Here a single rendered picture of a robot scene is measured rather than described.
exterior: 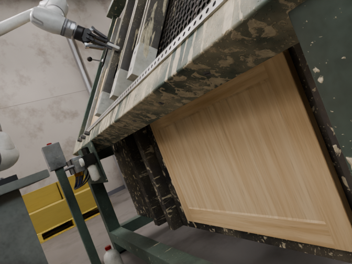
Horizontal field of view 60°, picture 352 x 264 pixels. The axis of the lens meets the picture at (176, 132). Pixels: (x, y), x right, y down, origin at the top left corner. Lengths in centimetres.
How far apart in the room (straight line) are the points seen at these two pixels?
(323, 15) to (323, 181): 48
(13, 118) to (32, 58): 121
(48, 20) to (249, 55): 123
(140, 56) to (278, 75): 49
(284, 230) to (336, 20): 72
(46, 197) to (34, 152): 133
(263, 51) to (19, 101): 563
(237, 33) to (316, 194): 50
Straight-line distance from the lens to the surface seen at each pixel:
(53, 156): 229
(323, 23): 47
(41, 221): 440
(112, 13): 278
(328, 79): 47
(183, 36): 72
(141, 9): 150
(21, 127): 591
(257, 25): 52
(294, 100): 80
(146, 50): 110
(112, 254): 195
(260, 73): 85
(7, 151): 192
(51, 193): 476
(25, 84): 617
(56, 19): 167
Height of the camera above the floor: 69
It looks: level
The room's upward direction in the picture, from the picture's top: 21 degrees counter-clockwise
